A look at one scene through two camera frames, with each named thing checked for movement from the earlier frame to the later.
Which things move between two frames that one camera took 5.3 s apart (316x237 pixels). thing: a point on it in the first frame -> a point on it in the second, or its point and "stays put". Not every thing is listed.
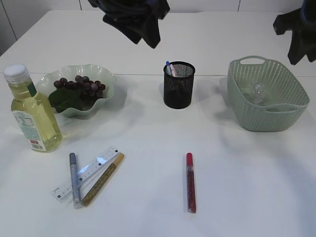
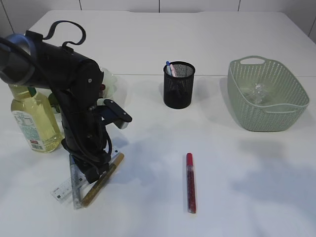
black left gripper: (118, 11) -> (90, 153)
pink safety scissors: (173, 70) stays put
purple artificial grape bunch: (78, 95) stays put
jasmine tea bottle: (32, 113) stays put
